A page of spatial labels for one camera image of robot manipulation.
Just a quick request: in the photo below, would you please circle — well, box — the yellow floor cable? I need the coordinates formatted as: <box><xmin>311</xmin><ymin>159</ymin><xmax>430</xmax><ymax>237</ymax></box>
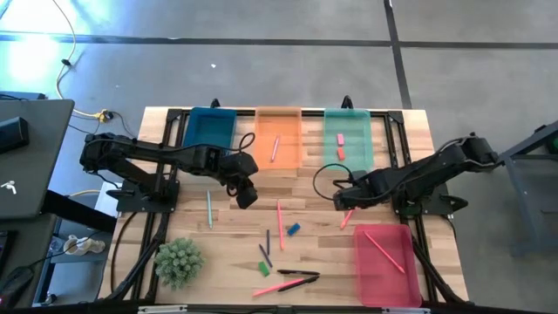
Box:
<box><xmin>51</xmin><ymin>0</ymin><xmax>105</xmax><ymax>119</ymax></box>

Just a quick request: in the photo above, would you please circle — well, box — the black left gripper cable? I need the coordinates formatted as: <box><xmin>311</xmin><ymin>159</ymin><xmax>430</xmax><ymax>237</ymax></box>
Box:
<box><xmin>226</xmin><ymin>132</ymin><xmax>257</xmax><ymax>154</ymax></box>

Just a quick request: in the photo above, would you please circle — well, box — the white paper sheet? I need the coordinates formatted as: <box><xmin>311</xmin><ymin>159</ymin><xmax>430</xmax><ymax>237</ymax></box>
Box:
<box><xmin>94</xmin><ymin>181</ymin><xmax>124</xmax><ymax>218</ymax></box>

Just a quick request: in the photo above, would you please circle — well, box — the black pen scale print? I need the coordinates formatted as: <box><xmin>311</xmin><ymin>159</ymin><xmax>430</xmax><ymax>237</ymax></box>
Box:
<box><xmin>276</xmin><ymin>268</ymin><xmax>322</xmax><ymax>276</ymax></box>

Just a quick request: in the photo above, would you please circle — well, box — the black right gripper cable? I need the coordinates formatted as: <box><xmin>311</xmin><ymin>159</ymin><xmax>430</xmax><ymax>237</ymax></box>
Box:
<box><xmin>312</xmin><ymin>163</ymin><xmax>354</xmax><ymax>202</ymax></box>

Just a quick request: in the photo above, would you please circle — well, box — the black metal table frame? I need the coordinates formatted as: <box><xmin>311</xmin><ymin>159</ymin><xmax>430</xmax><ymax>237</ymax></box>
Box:
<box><xmin>102</xmin><ymin>94</ymin><xmax>471</xmax><ymax>306</ymax></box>

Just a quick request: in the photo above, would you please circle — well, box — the black box device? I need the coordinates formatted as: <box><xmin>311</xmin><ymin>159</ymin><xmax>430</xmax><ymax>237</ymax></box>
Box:
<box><xmin>0</xmin><ymin>116</ymin><xmax>31</xmax><ymax>154</ymax></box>

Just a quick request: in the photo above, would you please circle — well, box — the teal translucent plastic bin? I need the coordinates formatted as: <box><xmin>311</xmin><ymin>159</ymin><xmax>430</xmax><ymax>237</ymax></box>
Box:
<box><xmin>323</xmin><ymin>107</ymin><xmax>375</xmax><ymax>173</ymax></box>

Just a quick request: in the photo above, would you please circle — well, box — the black pen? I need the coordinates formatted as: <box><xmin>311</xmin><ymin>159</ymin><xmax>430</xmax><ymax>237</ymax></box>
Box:
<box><xmin>277</xmin><ymin>275</ymin><xmax>321</xmax><ymax>293</ymax></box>

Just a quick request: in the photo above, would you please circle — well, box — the orange translucent plastic bin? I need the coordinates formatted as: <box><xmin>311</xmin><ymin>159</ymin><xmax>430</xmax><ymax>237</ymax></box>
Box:
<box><xmin>253</xmin><ymin>106</ymin><xmax>303</xmax><ymax>170</ymax></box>

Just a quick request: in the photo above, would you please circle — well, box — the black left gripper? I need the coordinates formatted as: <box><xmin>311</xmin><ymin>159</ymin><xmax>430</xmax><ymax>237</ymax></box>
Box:
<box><xmin>217</xmin><ymin>150</ymin><xmax>261</xmax><ymax>211</ymax></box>

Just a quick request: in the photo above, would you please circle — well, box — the blue plastic bin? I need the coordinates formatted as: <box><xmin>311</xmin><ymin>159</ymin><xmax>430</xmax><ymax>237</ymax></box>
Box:
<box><xmin>182</xmin><ymin>106</ymin><xmax>238</xmax><ymax>152</ymax></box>

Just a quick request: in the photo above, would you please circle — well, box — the dark grey laptop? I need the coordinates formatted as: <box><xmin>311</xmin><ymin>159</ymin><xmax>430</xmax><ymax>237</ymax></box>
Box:
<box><xmin>0</xmin><ymin>99</ymin><xmax>75</xmax><ymax>219</ymax></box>

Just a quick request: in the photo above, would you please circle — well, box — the pink translucent plastic bin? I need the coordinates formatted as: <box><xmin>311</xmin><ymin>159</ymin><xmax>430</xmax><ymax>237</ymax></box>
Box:
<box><xmin>352</xmin><ymin>223</ymin><xmax>423</xmax><ymax>309</ymax></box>

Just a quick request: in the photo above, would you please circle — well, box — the purple pen pink end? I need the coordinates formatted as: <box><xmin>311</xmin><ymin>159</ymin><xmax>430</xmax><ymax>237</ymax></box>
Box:
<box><xmin>269</xmin><ymin>133</ymin><xmax>281</xmax><ymax>163</ymax></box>

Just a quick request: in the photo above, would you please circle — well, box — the grey metal cart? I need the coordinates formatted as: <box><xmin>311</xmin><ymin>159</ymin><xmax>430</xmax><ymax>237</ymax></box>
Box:
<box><xmin>480</xmin><ymin>120</ymin><xmax>558</xmax><ymax>258</ymax></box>

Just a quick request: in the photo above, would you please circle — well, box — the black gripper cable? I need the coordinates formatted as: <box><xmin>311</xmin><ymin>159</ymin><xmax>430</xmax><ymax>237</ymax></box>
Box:
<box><xmin>226</xmin><ymin>132</ymin><xmax>257</xmax><ymax>154</ymax></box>
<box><xmin>312</xmin><ymin>163</ymin><xmax>354</xmax><ymax>202</ymax></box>

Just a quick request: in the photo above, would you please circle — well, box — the pink pencil orange cap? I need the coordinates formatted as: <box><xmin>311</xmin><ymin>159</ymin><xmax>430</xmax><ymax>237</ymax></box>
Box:
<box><xmin>339</xmin><ymin>208</ymin><xmax>356</xmax><ymax>231</ymax></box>
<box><xmin>252</xmin><ymin>277</ymin><xmax>305</xmax><ymax>298</ymax></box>
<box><xmin>363</xmin><ymin>230</ymin><xmax>406</xmax><ymax>275</ymax></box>
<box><xmin>276</xmin><ymin>200</ymin><xmax>286</xmax><ymax>252</ymax></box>

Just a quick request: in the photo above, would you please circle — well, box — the green artificial plant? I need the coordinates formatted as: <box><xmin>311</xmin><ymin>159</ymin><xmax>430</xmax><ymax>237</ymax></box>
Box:
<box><xmin>153</xmin><ymin>237</ymin><xmax>206</xmax><ymax>291</ymax></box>

